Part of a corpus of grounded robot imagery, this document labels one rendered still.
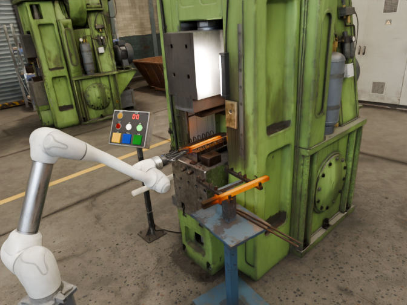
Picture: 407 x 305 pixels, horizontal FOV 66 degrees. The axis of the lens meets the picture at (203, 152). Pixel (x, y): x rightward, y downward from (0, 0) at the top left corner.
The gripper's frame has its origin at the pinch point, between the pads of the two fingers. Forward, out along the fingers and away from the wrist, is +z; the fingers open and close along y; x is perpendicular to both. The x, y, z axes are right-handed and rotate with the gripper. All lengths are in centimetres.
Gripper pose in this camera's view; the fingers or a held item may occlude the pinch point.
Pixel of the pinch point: (183, 151)
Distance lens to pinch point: 217.1
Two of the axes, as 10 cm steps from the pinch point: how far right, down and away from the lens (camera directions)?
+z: 7.4, -3.4, 5.8
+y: 6.6, 2.6, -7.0
